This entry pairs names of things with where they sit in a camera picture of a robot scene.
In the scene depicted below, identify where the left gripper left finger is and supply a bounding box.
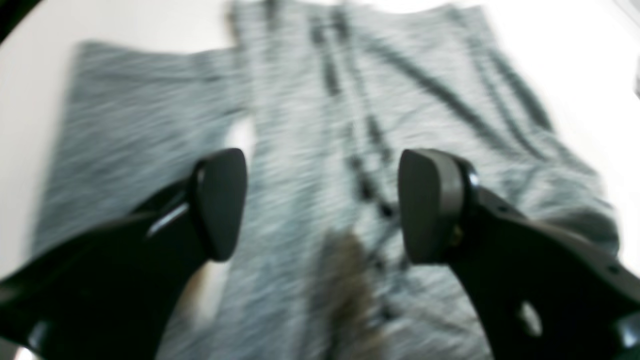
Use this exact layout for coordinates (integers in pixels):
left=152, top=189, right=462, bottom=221
left=0, top=148, right=248, bottom=360

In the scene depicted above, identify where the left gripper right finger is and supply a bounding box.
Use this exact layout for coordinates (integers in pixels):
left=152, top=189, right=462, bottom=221
left=398, top=149, right=640, bottom=360

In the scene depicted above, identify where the grey long-sleeve shirt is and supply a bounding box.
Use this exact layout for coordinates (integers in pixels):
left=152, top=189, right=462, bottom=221
left=32, top=0, right=619, bottom=360

